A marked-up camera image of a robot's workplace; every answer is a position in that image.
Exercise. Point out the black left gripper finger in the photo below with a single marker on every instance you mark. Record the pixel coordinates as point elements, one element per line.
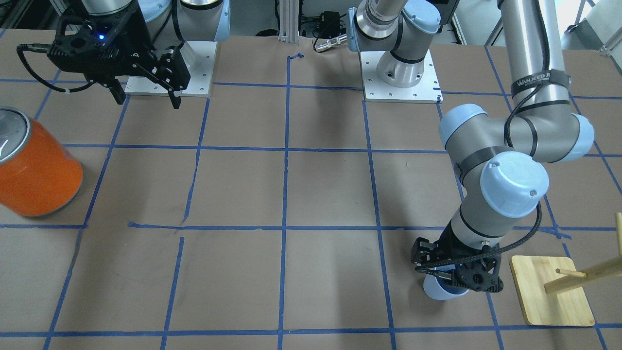
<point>443,276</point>

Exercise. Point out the aluminium frame post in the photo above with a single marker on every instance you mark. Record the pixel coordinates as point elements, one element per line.
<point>288,21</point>

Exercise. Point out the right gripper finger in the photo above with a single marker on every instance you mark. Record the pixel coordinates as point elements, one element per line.
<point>117,91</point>
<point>175,97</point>

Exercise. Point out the wooden mug tree stand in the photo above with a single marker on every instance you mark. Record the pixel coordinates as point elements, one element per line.
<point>550,289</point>

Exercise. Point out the orange can container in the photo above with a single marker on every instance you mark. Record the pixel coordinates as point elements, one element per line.
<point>38,175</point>

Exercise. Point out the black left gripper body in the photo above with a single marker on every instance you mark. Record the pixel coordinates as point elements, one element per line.
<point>446,243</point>

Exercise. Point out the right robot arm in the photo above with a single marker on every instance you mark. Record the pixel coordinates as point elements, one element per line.
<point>194,26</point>

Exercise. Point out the light blue cup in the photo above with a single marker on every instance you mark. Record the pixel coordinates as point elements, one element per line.
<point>435,288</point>

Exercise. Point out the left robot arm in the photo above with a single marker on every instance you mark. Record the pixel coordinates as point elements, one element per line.
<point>499,161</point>

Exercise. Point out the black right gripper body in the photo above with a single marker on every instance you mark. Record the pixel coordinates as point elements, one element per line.
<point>137,30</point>

